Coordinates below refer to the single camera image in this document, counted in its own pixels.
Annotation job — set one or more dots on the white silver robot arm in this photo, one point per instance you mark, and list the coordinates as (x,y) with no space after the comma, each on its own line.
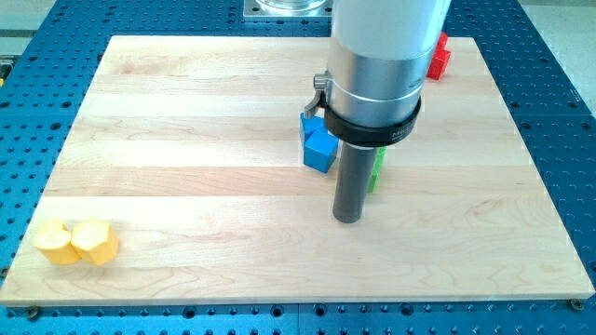
(380,52)

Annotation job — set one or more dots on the blue perforated table plate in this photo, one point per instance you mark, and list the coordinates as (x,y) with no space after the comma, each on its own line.
(45,88)

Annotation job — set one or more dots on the green block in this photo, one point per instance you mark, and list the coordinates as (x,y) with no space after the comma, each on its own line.
(377,166)

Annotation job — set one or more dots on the yellow heart block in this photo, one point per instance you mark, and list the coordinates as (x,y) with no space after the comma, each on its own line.
(53,240)

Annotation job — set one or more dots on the yellow hexagon block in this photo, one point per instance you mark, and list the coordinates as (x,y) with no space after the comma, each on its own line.
(95,241)

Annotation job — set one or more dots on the red block rear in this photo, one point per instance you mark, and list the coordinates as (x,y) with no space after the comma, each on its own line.
(443,39)

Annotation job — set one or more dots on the blue block behind cube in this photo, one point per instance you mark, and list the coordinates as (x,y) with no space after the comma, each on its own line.
(310,125)

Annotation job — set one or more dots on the red block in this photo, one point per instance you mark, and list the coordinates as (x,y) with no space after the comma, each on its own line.
(439,64)
(443,39)

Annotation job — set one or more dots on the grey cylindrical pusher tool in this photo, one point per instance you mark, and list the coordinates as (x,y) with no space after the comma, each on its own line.
(354,173)

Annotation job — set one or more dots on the wooden board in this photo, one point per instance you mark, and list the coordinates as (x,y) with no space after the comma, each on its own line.
(190,148)

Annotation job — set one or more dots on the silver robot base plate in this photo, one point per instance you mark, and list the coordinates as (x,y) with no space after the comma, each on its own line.
(256,9)

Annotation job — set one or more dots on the red block front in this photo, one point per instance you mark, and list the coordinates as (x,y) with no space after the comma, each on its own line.
(439,64)

